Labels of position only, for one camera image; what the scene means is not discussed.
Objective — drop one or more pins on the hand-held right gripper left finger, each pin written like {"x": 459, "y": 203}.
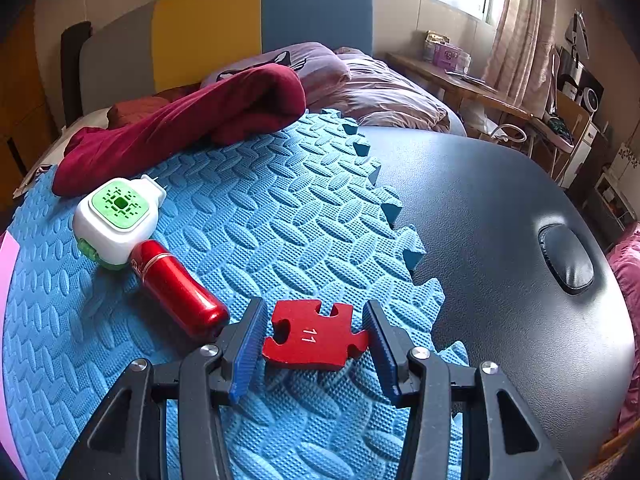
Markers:
{"x": 250, "y": 345}

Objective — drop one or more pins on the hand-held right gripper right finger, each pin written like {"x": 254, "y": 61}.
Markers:
{"x": 380, "y": 345}

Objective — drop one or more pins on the red puzzle piece block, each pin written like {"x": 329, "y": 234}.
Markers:
{"x": 305, "y": 340}

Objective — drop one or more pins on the pink tray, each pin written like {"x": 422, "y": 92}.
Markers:
{"x": 6, "y": 280}

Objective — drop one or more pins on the red metal cylinder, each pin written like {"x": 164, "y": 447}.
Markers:
{"x": 180, "y": 290}

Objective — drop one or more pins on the blue foam puzzle mat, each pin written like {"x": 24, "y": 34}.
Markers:
{"x": 280, "y": 220}

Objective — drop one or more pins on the white and green plug-in device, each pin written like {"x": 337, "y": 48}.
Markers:
{"x": 120, "y": 220}

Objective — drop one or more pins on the black oval cushion plug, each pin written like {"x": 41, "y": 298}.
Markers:
{"x": 567, "y": 260}

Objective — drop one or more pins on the dark red cloth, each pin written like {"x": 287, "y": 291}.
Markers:
{"x": 200, "y": 115}

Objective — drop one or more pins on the pink patterned blanket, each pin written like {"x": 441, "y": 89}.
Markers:
{"x": 625, "y": 310}

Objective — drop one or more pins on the pink duvet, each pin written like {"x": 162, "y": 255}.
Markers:
{"x": 390, "y": 95}

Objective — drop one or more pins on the rust red cushion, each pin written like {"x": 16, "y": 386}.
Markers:
{"x": 130, "y": 110}

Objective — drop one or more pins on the wooden desk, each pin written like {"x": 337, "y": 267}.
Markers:
{"x": 450, "y": 77}

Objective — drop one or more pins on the purple box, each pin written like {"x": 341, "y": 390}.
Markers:
{"x": 447, "y": 55}

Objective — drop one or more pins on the cardboard box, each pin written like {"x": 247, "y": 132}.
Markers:
{"x": 570, "y": 110}

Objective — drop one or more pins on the grey yellow blue headboard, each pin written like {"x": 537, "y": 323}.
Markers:
{"x": 210, "y": 35}

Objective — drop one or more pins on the orange wooden wardrobe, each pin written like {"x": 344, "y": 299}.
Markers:
{"x": 25, "y": 110}

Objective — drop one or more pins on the pink curtain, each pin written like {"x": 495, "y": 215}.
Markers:
{"x": 520, "y": 35}

